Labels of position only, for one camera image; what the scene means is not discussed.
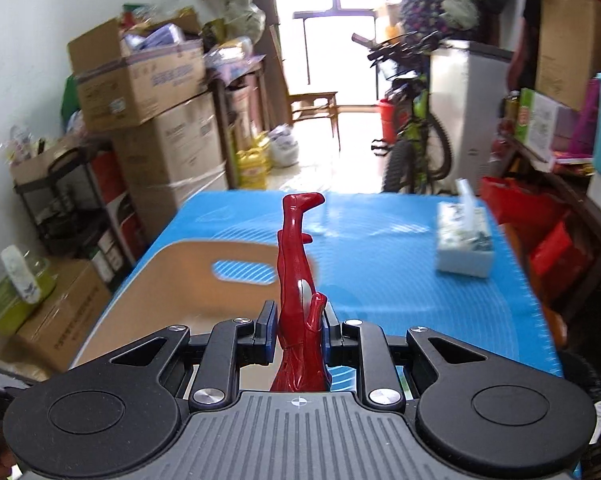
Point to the cardboard box on floor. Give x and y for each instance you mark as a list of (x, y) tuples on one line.
[(56, 331)]

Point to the tissue box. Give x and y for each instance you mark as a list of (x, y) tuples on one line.
[(464, 239)]

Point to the wooden chair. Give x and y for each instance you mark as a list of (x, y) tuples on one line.
[(306, 105)]

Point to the red bag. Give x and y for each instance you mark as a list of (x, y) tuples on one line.
[(555, 252)]

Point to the green plastic container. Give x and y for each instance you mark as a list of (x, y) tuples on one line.
[(26, 280)]

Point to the beige plastic storage bin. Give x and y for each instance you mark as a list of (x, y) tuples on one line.
[(177, 286)]

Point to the tall cardboard box right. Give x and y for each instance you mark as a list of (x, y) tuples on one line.
[(569, 49)]

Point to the white chest freezer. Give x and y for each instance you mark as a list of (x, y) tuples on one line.
[(467, 86)]

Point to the black metal shelf rack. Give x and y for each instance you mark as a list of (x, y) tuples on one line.
[(64, 204)]

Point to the green black bicycle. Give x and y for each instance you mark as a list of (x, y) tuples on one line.
[(421, 156)]

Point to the blue silicone mat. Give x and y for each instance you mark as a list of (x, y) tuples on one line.
[(374, 257)]

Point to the yellow oil jug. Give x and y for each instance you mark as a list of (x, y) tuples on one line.
[(254, 164)]

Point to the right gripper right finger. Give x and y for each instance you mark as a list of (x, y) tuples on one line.
[(362, 346)]

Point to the large stacked cardboard box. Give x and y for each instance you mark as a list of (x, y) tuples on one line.
[(171, 158)]

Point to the green white carton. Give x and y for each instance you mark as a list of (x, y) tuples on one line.
[(543, 125)]

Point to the open cardboard box top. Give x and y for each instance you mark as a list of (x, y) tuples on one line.
[(127, 77)]

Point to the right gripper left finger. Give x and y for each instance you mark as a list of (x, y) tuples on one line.
[(231, 345)]

